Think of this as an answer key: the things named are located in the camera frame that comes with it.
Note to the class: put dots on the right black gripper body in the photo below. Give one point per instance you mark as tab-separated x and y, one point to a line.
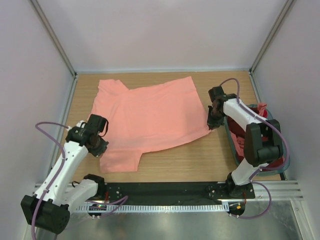
215	118

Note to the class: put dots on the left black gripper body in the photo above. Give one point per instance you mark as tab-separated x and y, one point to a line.
100	147

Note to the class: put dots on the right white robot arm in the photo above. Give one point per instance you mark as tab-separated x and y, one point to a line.
236	179

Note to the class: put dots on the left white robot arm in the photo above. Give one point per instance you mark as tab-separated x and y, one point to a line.
51	206

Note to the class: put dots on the dark red t shirt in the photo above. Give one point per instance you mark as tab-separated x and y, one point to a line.
263	142

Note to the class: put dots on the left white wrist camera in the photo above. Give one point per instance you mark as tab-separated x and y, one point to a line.
80	123

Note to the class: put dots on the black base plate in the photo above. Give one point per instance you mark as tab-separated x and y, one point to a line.
139	191

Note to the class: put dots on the white slotted cable duct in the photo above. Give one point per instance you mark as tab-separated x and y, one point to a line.
99	209

